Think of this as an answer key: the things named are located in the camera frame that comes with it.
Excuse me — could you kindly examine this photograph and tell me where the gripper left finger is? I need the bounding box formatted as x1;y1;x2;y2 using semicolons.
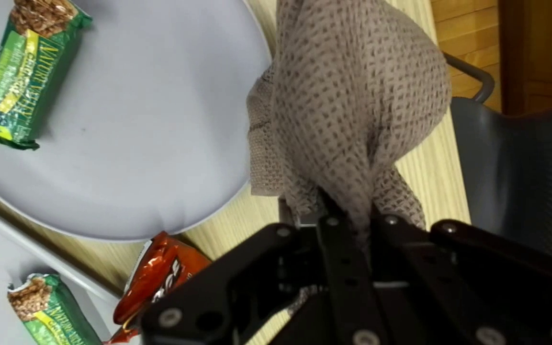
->
141;188;387;345

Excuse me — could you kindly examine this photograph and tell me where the green granola bar packet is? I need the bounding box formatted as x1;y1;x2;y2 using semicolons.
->
7;273;103;345
0;0;93;151

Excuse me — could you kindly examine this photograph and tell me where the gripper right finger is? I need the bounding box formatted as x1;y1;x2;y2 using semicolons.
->
369;215;552;345

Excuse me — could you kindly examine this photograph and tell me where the orange candy packet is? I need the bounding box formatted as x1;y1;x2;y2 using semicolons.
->
105;231;212;345

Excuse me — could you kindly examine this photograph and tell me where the beige woven cloth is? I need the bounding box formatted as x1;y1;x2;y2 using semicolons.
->
246;0;452;314

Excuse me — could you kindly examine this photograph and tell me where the brown wooden cabinet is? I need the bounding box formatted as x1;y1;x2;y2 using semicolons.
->
498;0;552;116

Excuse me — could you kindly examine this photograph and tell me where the dark grey chair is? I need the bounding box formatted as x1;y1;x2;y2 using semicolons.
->
443;52;552;267

